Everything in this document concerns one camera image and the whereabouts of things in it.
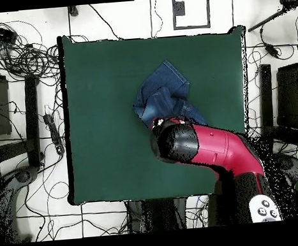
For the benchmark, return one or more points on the blue denim jeans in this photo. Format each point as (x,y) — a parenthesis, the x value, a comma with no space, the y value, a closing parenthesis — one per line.
(161,88)

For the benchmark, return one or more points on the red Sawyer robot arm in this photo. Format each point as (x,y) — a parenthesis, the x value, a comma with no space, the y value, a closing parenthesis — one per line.
(217,145)

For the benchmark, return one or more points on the dark green table cloth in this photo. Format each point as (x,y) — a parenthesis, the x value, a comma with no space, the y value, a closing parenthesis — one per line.
(100,119)

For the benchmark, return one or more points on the black power strip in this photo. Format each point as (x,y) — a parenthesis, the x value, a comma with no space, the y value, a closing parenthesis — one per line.
(53,131)

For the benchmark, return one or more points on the black upright bar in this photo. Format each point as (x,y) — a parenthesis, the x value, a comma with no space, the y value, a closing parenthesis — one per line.
(266,101)
(32,119)

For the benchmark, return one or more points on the black power adapter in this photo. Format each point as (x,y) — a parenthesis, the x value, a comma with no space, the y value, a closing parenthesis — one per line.
(271,49)

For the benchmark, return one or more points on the small black floor object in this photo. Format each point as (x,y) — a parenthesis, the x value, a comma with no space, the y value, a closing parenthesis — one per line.
(73,10)

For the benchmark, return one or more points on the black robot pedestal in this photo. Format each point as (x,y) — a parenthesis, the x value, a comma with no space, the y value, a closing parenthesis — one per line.
(156,214)

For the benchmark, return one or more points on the grey floor frame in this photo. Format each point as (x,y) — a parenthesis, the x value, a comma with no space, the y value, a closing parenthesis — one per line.
(179,8)

